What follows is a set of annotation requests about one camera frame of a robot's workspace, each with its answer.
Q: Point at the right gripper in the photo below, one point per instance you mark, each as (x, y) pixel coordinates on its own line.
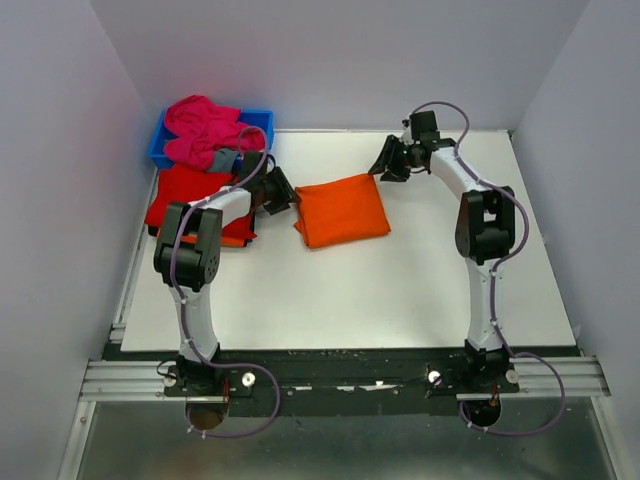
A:
(390, 148)

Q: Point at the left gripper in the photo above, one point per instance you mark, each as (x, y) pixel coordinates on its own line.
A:
(286, 192)

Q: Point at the orange t-shirt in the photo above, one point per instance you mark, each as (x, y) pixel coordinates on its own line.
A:
(341, 211)
(235, 237)

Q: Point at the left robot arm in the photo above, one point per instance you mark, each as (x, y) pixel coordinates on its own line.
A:
(187, 256)

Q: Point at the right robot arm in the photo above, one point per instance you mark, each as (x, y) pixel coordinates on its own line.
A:
(484, 233)

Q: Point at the folded orange t-shirt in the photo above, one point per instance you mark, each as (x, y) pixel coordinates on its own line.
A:
(235, 237)

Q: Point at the grey garment in bin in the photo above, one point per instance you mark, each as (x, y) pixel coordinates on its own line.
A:
(225, 161)

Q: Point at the blue plastic bin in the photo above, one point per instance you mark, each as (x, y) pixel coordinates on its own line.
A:
(263, 119)

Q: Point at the pink t-shirt in bin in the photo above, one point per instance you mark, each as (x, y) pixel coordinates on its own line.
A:
(201, 127)

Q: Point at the folded red t-shirt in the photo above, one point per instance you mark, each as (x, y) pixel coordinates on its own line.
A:
(183, 185)

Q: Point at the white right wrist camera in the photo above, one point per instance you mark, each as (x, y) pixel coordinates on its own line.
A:
(406, 136)

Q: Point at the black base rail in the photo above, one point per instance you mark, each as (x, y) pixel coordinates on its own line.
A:
(341, 382)

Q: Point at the aluminium extrusion frame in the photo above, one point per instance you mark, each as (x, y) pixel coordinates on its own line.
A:
(142, 381)

